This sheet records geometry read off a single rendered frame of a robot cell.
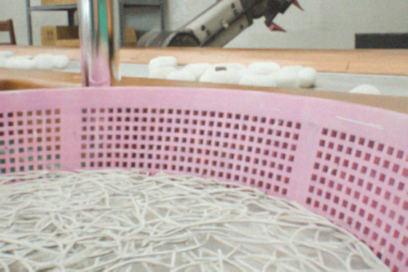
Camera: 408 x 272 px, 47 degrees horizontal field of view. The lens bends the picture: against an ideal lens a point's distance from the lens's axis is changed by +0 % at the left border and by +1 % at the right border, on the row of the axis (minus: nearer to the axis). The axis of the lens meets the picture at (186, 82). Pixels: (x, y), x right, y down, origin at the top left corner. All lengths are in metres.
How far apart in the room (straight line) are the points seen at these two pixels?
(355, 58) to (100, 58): 0.40
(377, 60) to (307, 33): 2.15
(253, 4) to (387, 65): 0.70
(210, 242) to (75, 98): 0.12
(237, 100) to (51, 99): 0.10
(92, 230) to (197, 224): 0.03
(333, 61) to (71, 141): 0.42
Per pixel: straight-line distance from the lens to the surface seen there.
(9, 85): 0.40
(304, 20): 2.75
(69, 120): 0.25
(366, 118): 0.18
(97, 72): 0.27
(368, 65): 0.59
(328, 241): 0.17
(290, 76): 0.44
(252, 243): 0.17
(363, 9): 2.61
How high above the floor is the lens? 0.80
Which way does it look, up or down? 7 degrees down
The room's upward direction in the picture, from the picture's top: 1 degrees counter-clockwise
